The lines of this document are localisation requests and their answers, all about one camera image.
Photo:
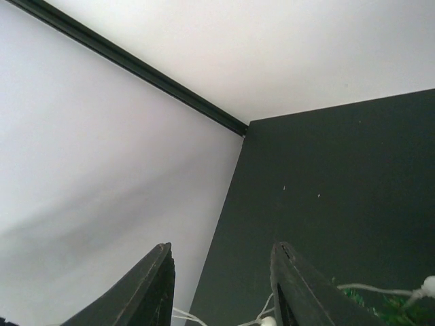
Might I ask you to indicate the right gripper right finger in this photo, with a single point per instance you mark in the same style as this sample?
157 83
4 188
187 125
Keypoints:
303 296

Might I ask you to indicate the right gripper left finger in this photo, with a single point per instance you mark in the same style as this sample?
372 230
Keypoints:
143 296

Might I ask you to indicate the small green christmas tree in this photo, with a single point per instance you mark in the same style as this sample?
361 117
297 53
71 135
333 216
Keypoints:
400 306

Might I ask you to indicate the white bulb string lights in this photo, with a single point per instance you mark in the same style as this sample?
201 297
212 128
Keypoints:
264 317

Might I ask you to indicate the left black frame post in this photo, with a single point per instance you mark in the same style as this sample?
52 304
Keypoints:
80 33

